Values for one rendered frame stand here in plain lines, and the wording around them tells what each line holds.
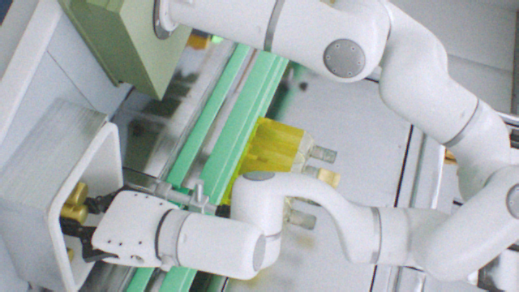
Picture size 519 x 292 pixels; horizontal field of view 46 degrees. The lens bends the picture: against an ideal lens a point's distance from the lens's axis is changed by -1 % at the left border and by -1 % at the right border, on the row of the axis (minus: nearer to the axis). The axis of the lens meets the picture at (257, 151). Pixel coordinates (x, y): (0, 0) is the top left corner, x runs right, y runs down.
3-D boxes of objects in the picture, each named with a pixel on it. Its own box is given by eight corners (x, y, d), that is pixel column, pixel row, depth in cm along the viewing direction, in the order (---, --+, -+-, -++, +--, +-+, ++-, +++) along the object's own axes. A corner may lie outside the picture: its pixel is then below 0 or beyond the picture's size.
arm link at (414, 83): (480, 112, 83) (479, 61, 95) (336, 9, 80) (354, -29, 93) (434, 156, 88) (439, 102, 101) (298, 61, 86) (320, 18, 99)
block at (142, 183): (116, 215, 105) (154, 228, 105) (113, 182, 98) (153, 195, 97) (126, 199, 108) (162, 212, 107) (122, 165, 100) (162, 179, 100)
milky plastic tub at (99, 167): (20, 281, 90) (74, 300, 89) (-15, 192, 73) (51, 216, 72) (77, 191, 101) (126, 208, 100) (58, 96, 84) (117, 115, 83)
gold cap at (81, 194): (47, 188, 86) (75, 199, 85) (59, 169, 88) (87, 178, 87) (51, 202, 88) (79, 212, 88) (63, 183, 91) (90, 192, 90)
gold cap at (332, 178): (315, 182, 122) (336, 189, 121) (320, 165, 122) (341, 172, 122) (314, 185, 125) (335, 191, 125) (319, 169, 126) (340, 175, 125)
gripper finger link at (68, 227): (92, 255, 87) (53, 246, 90) (103, 237, 89) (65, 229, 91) (84, 242, 85) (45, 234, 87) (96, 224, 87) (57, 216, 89)
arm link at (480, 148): (494, 96, 82) (576, 156, 83) (456, 95, 96) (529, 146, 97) (435, 180, 83) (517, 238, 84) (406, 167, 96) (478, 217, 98)
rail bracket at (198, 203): (155, 233, 106) (223, 256, 105) (152, 174, 93) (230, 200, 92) (161, 220, 108) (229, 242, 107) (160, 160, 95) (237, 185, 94)
